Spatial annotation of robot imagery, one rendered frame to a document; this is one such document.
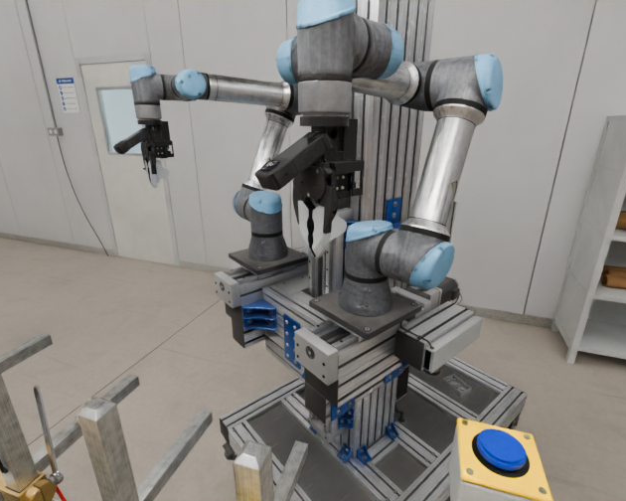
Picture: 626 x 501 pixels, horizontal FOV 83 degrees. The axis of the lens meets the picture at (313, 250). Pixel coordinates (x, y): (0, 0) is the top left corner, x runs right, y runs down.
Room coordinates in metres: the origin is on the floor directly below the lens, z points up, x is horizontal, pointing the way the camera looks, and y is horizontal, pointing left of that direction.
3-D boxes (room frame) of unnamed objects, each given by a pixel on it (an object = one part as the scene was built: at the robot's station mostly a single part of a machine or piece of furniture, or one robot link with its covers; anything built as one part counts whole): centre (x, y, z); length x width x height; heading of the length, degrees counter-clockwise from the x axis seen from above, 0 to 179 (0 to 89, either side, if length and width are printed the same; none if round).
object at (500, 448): (0.24, -0.17, 1.22); 0.04 x 0.04 x 0.02
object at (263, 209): (1.26, 0.17, 1.21); 0.13 x 0.12 x 0.14; 33
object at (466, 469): (0.24, -0.17, 1.18); 0.07 x 0.07 x 0.08; 72
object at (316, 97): (0.54, -0.01, 1.54); 0.08 x 0.08 x 0.05
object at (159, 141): (1.19, 0.51, 1.46); 0.09 x 0.08 x 0.12; 130
